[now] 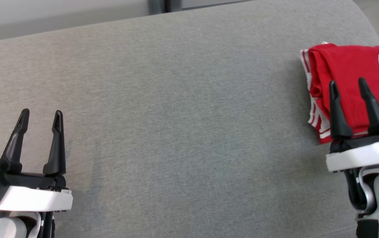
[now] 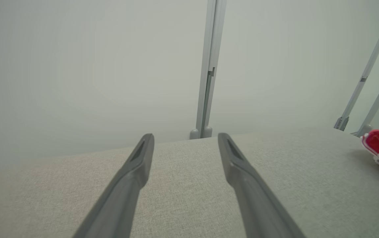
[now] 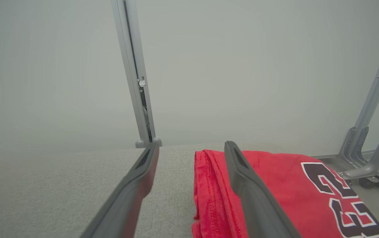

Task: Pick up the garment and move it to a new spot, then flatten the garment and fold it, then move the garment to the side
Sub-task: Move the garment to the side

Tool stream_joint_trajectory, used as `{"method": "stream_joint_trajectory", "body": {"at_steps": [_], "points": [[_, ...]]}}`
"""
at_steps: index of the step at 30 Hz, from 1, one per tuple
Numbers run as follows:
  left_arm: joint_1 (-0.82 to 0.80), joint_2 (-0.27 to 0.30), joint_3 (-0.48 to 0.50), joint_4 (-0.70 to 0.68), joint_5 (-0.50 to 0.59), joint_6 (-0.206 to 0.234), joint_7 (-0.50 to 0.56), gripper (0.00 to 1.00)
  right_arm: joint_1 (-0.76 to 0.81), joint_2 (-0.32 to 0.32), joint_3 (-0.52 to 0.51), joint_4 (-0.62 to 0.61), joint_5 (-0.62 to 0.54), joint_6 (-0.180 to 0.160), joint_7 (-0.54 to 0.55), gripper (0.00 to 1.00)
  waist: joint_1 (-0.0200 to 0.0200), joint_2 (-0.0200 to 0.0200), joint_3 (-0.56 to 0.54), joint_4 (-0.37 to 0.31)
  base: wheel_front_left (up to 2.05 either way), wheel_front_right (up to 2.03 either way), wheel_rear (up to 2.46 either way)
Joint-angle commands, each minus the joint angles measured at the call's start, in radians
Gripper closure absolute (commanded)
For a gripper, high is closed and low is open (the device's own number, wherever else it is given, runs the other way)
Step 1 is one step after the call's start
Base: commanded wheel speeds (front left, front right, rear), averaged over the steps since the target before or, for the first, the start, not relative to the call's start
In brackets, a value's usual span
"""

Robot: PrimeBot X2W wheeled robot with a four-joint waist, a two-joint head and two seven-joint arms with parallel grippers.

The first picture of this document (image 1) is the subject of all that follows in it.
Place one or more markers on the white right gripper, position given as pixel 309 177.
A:
pixel 361 155

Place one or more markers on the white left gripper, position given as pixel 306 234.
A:
pixel 37 198

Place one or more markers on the red shorts with white stripe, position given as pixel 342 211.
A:
pixel 318 127

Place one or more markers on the red basketball jersey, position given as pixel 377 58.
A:
pixel 348 69

